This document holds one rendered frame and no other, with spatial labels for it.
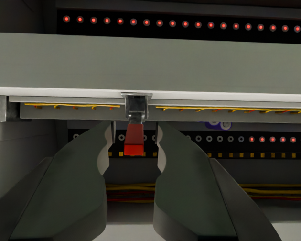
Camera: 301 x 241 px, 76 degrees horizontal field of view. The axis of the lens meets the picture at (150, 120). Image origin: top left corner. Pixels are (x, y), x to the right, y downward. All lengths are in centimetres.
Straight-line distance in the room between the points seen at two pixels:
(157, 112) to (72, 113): 10
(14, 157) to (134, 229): 18
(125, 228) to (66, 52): 19
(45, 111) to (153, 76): 14
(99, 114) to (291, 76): 20
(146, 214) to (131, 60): 25
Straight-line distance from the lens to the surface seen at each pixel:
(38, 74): 19
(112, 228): 25
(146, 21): 34
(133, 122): 16
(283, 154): 45
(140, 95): 17
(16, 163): 32
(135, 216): 34
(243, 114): 27
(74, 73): 17
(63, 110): 25
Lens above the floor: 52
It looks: 16 degrees up
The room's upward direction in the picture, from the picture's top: 178 degrees counter-clockwise
